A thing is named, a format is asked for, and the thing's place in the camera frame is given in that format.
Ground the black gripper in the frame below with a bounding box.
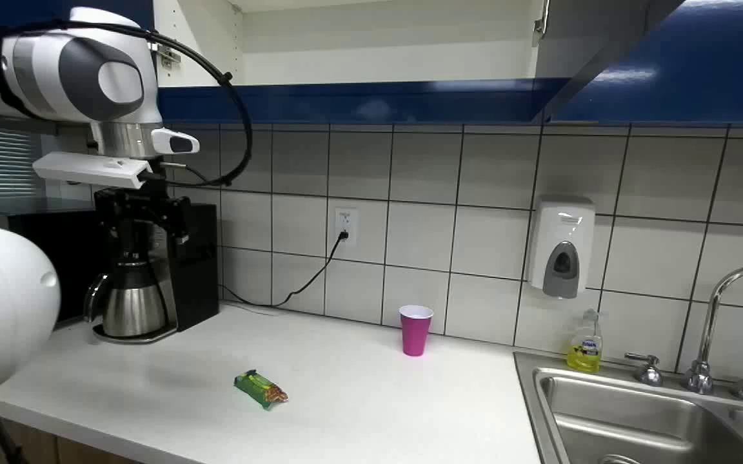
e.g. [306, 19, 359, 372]
[92, 183, 191, 227]

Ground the green granola bar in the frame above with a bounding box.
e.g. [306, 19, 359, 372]
[232, 370, 292, 412]

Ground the black steel coffee maker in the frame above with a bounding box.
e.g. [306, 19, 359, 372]
[85, 202, 222, 345]

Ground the black microwave oven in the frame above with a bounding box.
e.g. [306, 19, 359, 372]
[5, 210, 117, 336]

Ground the steel coffee carafe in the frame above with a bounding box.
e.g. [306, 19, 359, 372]
[85, 256, 172, 341]

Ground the metal cabinet hinge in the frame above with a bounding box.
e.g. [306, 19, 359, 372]
[530, 0, 553, 39]
[152, 39, 183, 71]

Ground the blue cabinet door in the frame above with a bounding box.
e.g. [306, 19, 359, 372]
[0, 0, 159, 31]
[538, 0, 743, 130]

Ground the wooden base cabinet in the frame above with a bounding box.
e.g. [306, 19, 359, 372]
[0, 419, 142, 464]

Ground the pink plastic cup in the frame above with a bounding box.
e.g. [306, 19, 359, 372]
[396, 301, 435, 359]

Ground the yellow dish soap bottle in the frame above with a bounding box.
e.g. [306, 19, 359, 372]
[562, 309, 605, 376]

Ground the stainless steel sink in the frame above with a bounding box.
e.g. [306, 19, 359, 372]
[511, 350, 743, 464]

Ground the chrome sink faucet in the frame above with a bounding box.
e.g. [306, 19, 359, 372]
[622, 261, 743, 407]

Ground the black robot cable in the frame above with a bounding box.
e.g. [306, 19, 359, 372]
[0, 15, 254, 192]

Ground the black power cord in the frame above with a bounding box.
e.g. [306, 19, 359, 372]
[219, 227, 353, 313]

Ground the white wall outlet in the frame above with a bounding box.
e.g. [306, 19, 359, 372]
[329, 203, 361, 254]

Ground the open blue wall cabinet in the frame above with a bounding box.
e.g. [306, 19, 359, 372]
[152, 0, 571, 130]

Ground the white wall soap dispenser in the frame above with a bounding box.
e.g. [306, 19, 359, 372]
[525, 198, 599, 301]

